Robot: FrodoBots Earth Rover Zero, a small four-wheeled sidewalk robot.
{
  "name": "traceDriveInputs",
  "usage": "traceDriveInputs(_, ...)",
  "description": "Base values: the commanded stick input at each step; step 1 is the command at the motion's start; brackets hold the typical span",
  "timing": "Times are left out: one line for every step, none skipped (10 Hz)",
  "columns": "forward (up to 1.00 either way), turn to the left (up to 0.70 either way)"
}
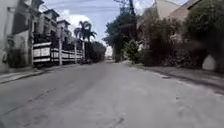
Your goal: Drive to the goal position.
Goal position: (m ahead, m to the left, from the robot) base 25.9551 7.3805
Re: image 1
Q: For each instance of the dark hedge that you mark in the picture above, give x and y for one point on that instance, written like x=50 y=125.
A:
x=95 y=51

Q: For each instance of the grey concrete road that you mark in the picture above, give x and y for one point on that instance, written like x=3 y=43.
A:
x=110 y=96

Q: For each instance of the palm tree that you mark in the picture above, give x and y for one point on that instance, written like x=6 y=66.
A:
x=85 y=33

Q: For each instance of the row of trees and bushes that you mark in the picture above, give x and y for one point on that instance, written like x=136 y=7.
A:
x=156 y=40

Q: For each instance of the black and white fence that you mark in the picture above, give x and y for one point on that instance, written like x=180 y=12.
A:
x=50 y=53

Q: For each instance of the beige building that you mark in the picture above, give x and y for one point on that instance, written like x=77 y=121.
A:
x=170 y=10

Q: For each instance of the dark roadside gutter strip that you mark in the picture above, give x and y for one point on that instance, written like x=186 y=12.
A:
x=196 y=78

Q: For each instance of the row of buildings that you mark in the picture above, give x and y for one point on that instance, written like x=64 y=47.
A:
x=30 y=30

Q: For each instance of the grey sidewalk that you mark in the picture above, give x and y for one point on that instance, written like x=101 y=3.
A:
x=16 y=75

